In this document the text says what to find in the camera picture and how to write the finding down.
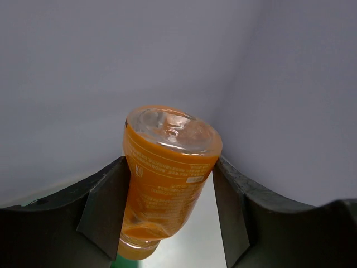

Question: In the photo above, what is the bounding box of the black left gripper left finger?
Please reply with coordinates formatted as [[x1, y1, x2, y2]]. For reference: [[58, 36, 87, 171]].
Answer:
[[1, 157, 130, 267]]

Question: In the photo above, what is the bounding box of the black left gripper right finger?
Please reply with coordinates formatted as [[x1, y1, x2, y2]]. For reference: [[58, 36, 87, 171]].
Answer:
[[213, 157, 356, 267]]

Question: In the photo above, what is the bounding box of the small orange bottle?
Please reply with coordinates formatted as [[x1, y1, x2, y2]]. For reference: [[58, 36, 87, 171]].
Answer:
[[118, 106, 223, 260]]

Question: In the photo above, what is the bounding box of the green plastic bin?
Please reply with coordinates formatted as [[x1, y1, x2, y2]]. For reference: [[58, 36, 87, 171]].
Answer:
[[110, 246, 150, 268]]

